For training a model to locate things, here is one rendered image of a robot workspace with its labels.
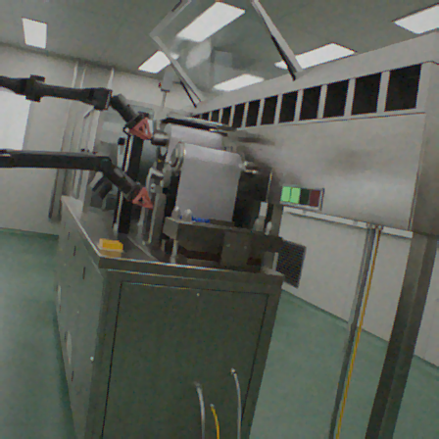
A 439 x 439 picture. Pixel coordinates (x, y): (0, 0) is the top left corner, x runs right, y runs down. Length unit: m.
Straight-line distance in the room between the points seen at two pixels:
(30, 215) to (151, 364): 5.84
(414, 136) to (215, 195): 0.87
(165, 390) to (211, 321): 0.30
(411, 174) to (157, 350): 0.97
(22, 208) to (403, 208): 6.50
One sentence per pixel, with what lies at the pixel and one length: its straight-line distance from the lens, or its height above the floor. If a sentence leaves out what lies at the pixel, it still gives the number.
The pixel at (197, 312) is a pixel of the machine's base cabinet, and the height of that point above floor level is 0.75.
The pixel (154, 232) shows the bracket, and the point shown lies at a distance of 1.79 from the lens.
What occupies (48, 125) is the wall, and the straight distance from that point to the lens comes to 7.21.
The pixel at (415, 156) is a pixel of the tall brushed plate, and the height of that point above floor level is 1.33.
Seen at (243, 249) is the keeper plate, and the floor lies 0.97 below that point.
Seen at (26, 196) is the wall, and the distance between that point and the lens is 7.22.
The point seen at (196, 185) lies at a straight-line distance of 1.73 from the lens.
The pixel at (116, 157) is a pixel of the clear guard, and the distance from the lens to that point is 2.70.
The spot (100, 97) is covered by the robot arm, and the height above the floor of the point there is 1.42.
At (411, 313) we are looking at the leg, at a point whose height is 0.91.
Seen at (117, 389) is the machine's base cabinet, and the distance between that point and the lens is 1.58.
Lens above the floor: 1.15
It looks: 3 degrees down
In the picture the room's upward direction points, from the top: 10 degrees clockwise
